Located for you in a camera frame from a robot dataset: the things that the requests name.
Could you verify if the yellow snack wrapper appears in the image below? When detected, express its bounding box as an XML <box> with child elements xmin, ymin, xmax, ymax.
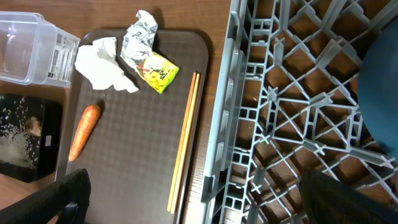
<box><xmin>136</xmin><ymin>52</ymin><xmax>180</xmax><ymax>94</ymax></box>

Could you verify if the aluminium foil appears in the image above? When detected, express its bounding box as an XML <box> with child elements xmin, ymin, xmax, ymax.
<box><xmin>120</xmin><ymin>10</ymin><xmax>158</xmax><ymax>73</ymax></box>

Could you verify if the wooden chopstick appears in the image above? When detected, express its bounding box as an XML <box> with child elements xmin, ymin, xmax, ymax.
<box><xmin>175</xmin><ymin>73</ymin><xmax>200</xmax><ymax>210</ymax></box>
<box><xmin>167</xmin><ymin>72</ymin><xmax>198</xmax><ymax>214</ymax></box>

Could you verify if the white napkin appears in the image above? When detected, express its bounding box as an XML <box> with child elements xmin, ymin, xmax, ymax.
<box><xmin>75</xmin><ymin>37</ymin><xmax>139</xmax><ymax>93</ymax></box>

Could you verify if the brown food scrap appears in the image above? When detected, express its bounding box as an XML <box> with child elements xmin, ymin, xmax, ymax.
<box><xmin>24</xmin><ymin>117</ymin><xmax>42</xmax><ymax>137</ymax></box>

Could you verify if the brown serving tray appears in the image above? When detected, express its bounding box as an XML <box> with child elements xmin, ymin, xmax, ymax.
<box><xmin>56</xmin><ymin>30</ymin><xmax>209</xmax><ymax>223</ymax></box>

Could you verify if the dark blue plate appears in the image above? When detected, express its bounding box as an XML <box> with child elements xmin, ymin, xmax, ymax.
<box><xmin>358</xmin><ymin>21</ymin><xmax>397</xmax><ymax>158</ymax></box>

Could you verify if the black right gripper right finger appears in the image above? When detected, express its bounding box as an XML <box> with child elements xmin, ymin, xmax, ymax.
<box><xmin>299</xmin><ymin>167</ymin><xmax>397</xmax><ymax>223</ymax></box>

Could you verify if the white rice pile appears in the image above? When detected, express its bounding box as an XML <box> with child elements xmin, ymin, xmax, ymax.
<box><xmin>1</xmin><ymin>97</ymin><xmax>40</xmax><ymax>169</ymax></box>

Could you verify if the grey dishwasher rack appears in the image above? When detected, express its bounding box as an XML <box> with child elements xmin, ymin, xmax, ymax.
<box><xmin>201</xmin><ymin>0</ymin><xmax>397</xmax><ymax>223</ymax></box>

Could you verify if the black tray bin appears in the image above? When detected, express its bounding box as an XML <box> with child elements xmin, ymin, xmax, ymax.
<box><xmin>1</xmin><ymin>93</ymin><xmax>63</xmax><ymax>183</ymax></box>

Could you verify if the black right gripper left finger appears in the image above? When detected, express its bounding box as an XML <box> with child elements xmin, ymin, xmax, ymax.
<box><xmin>1</xmin><ymin>169</ymin><xmax>91</xmax><ymax>223</ymax></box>

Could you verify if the clear plastic bin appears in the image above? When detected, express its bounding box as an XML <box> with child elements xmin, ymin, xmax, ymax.
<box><xmin>1</xmin><ymin>11</ymin><xmax>80</xmax><ymax>88</ymax></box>

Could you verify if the orange carrot piece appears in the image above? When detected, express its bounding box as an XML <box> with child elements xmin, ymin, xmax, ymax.
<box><xmin>68</xmin><ymin>105</ymin><xmax>101</xmax><ymax>162</ymax></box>

